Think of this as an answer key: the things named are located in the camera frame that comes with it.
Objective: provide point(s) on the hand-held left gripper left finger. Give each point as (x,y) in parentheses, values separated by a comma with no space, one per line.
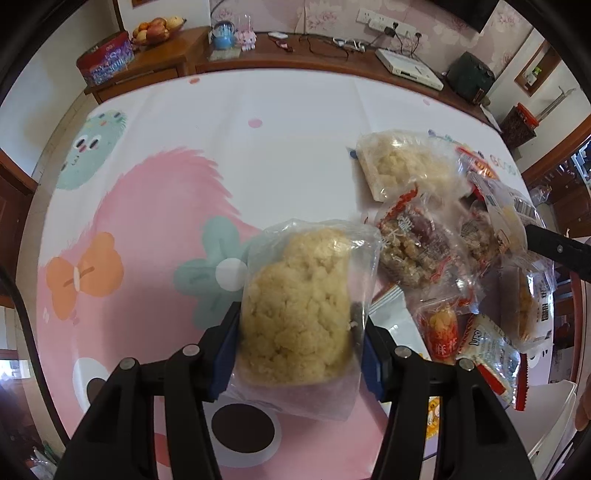
(226,364)

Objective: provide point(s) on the white wall power strip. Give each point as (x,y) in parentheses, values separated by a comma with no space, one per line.
(388,22)

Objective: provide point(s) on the red tin box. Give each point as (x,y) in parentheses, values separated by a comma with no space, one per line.
(105,60)

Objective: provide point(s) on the wooden cabinet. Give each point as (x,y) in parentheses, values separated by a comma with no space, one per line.
(184,55)

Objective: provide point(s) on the pink toy figure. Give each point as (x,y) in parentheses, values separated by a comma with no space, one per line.
(247,39)

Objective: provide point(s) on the dark green air fryer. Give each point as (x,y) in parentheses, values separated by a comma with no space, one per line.
(468,76)

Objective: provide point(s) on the clear packet yellow snack balls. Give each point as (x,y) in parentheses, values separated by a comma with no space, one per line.
(526,300)

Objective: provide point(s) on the red print nut crisp packet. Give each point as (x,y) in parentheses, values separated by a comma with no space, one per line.
(415,244)

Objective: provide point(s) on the white red edged snack packet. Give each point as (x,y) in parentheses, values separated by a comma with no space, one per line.
(491,350)

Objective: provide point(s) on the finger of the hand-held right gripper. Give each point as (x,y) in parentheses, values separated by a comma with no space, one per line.
(558,249)

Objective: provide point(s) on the bowl of fruit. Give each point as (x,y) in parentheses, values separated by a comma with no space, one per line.
(154,28)

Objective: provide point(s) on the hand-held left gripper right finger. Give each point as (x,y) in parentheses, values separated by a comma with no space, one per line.
(371,364)

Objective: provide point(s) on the silver white snack packet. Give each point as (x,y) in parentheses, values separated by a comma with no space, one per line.
(397,323)

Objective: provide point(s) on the clear bag pale puffed rice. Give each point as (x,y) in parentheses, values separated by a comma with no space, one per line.
(401,161)

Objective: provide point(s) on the brown wooden door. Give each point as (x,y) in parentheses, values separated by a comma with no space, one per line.
(14,221)

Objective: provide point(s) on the white orange snack packet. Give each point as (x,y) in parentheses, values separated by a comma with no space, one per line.
(498,217)

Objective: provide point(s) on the white set-top box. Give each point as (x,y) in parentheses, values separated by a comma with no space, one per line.
(408,69)

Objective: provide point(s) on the cartoon printed table cover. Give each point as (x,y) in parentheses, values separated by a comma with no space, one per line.
(277,161)

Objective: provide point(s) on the blue snow globe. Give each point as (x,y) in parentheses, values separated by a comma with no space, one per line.
(223,36)

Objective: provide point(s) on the small red snack packet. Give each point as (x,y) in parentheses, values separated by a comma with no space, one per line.
(438,330)

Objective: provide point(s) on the dark jar red lid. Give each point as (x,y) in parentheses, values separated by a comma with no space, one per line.
(519,124)

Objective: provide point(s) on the clear bag yellow puffed rice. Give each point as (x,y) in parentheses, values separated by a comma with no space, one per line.
(295,304)

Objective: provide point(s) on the white plastic bin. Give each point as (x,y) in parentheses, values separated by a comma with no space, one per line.
(549,415)

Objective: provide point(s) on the orange red snack packet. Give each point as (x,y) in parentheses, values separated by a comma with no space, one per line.
(478,164)

